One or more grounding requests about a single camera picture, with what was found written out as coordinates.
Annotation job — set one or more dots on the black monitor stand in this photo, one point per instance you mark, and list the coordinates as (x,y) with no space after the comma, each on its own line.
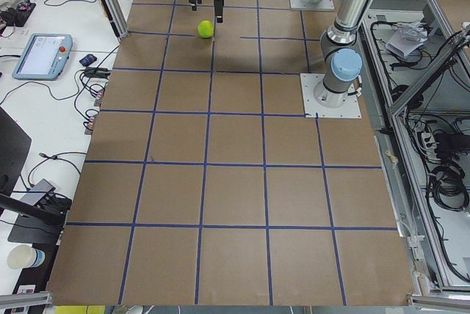
(34,224)

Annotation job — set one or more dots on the power strip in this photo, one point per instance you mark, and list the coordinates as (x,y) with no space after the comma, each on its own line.
(428,145)

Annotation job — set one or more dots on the dark blue checked pouch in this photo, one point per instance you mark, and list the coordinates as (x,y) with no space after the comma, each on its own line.
(88,60)

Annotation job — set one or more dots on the black power adapter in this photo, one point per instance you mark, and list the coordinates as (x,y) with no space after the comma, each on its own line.
(97,72)

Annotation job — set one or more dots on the crumpled white paper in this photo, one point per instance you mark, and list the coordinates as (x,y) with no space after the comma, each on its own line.
(407,38)

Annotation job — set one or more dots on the green apple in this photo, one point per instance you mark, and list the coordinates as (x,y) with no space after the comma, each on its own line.
(205,29)

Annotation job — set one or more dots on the grey usb hub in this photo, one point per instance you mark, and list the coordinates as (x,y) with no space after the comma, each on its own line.
(38,192)

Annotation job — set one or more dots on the white paper cup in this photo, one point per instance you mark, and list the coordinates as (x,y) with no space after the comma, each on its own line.
(25,257)

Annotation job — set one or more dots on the teach pendant near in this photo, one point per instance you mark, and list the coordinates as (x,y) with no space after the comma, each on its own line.
(44,57)

